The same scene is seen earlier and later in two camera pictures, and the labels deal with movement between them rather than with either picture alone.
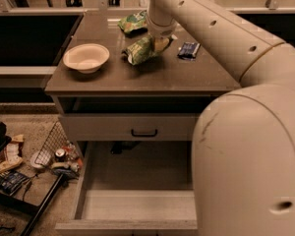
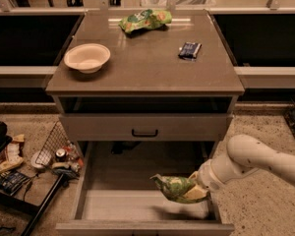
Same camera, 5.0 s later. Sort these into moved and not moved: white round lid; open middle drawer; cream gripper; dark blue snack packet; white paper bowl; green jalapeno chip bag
Moved: green jalapeno chip bag; cream gripper
Not moved: dark blue snack packet; white paper bowl; open middle drawer; white round lid
